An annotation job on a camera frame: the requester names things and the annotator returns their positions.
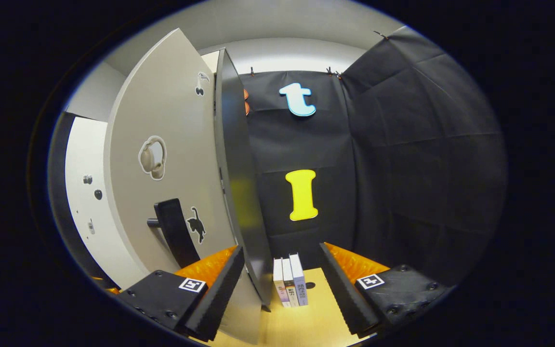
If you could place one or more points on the black backdrop cloth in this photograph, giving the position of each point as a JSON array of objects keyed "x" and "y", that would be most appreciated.
[{"x": 403, "y": 168}]

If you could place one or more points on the white and pink book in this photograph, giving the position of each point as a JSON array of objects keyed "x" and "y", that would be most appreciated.
[{"x": 281, "y": 284}]

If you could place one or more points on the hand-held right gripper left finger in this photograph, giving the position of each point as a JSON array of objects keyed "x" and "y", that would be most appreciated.
[{"x": 217, "y": 301}]

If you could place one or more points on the white cabinet door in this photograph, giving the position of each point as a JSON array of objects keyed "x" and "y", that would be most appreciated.
[
  {"x": 171, "y": 120},
  {"x": 82, "y": 159}
]

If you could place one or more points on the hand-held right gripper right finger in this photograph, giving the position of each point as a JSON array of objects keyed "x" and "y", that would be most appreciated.
[{"x": 342, "y": 294}]

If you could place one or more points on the dark and orange book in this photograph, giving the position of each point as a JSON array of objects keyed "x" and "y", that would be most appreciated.
[{"x": 290, "y": 284}]

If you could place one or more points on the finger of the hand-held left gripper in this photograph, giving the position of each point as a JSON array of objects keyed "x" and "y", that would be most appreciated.
[{"x": 108, "y": 289}]

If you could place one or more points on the lavender book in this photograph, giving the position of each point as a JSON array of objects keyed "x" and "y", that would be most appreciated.
[{"x": 299, "y": 279}]

